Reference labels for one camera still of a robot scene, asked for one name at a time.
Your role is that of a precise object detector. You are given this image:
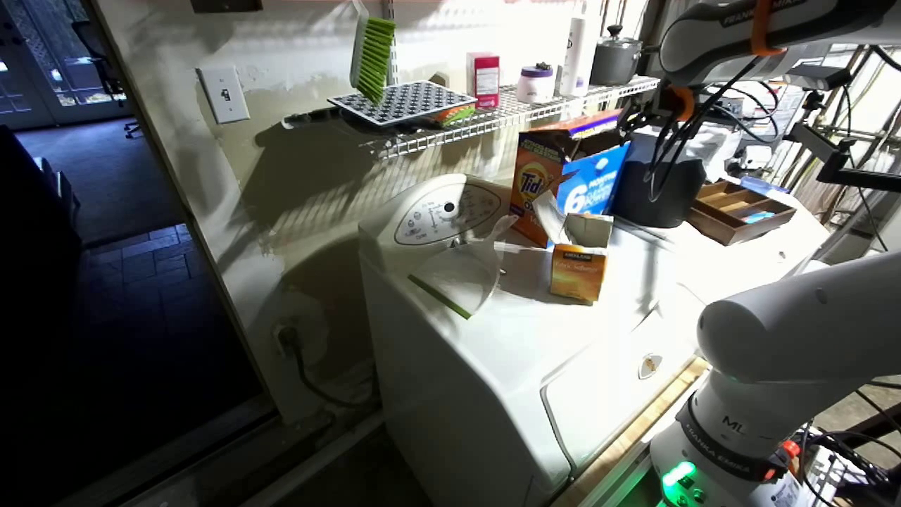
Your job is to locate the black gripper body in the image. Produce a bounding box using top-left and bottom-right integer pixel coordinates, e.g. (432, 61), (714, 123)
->
(625, 86), (687, 142)

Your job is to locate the orange fabric softener box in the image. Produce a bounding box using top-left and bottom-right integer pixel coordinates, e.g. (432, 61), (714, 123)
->
(494, 187), (619, 310)

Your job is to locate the blue Tide detergent box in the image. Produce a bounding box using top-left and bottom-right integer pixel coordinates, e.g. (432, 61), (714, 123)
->
(511, 104), (646, 247)

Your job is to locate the white jar purple lid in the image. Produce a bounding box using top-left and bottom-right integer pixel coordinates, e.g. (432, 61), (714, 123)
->
(516, 61), (559, 104)

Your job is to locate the pink cardboard box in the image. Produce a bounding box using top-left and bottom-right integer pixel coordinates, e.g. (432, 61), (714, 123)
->
(467, 51), (505, 113)

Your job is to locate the grey machine hatch panel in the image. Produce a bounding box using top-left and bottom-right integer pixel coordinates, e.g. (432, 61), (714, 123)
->
(407, 237), (507, 321)

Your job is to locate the white washing machine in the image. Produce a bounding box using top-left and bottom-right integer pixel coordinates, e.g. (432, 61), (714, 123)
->
(356, 172), (840, 507)

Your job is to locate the white plastic trash bag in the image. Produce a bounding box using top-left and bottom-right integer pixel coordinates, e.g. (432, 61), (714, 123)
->
(623, 120), (733, 180)

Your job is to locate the white slim bottle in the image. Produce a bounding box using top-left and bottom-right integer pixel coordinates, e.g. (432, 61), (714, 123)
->
(560, 11), (591, 97)

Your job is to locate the wooden organiser tray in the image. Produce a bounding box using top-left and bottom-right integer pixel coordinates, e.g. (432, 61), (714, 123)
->
(684, 176), (801, 247)

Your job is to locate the green orange flat packet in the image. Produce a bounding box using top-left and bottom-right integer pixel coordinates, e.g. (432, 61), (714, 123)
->
(425, 102), (478, 128)

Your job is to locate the wooden plank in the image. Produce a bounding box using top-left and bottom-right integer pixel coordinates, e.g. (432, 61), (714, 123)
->
(552, 361), (714, 507)

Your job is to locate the black robot cable orange tie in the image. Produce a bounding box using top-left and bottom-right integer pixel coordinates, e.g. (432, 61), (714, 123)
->
(643, 51), (768, 195)

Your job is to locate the white wire shelf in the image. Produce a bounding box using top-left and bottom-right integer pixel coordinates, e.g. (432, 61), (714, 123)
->
(279, 72), (664, 164)

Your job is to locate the black metal stand frame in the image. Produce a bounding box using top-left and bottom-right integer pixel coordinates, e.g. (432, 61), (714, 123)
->
(787, 38), (901, 271)

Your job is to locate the white light switch plate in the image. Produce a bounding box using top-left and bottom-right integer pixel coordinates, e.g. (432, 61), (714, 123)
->
(194, 59), (255, 126)

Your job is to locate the black power cord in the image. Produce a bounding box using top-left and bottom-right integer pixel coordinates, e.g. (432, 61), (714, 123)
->
(271, 317), (378, 413)

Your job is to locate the dark wall plaque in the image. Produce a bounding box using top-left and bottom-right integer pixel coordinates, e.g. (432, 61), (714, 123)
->
(188, 0), (264, 13)

